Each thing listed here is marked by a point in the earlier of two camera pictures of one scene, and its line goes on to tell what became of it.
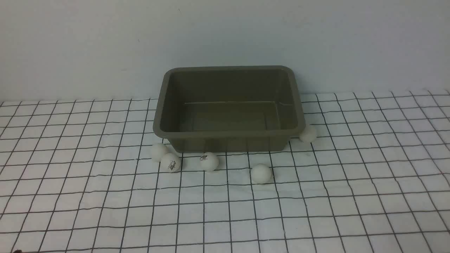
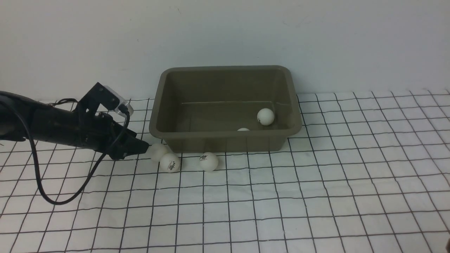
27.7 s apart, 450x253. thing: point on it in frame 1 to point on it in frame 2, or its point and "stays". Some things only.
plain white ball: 307,133 to 265,116
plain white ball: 158,151 stays
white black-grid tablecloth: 79,176 stays
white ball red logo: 170,162 stays
